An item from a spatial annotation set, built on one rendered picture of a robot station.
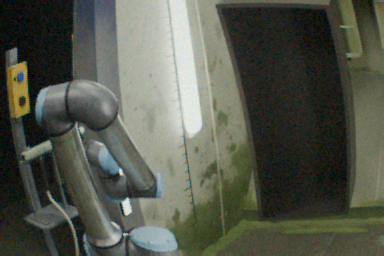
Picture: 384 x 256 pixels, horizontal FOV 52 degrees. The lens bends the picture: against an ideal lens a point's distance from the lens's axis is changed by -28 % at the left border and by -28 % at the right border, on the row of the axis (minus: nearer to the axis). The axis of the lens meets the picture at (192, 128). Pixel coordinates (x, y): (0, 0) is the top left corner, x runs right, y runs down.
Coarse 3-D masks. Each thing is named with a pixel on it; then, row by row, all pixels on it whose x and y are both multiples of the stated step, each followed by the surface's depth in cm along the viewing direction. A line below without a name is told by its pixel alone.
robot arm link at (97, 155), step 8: (96, 144) 177; (88, 152) 176; (96, 152) 173; (104, 152) 171; (88, 160) 177; (96, 160) 173; (104, 160) 170; (112, 160) 173; (96, 168) 176; (104, 168) 171; (112, 168) 173; (104, 176) 175
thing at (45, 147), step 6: (42, 144) 203; (48, 144) 205; (30, 150) 194; (36, 150) 197; (42, 150) 200; (48, 150) 205; (24, 156) 190; (30, 156) 192; (36, 156) 197; (42, 162) 201; (42, 168) 201; (42, 174) 201; (42, 180) 202; (48, 186) 204
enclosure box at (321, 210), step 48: (240, 0) 220; (288, 0) 208; (240, 48) 241; (288, 48) 250; (336, 48) 200; (240, 96) 236; (288, 96) 263; (336, 96) 249; (288, 144) 277; (336, 144) 262; (288, 192) 283; (336, 192) 263
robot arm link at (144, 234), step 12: (144, 228) 164; (156, 228) 165; (132, 240) 157; (144, 240) 154; (156, 240) 154; (168, 240) 156; (132, 252) 156; (144, 252) 155; (156, 252) 154; (168, 252) 156
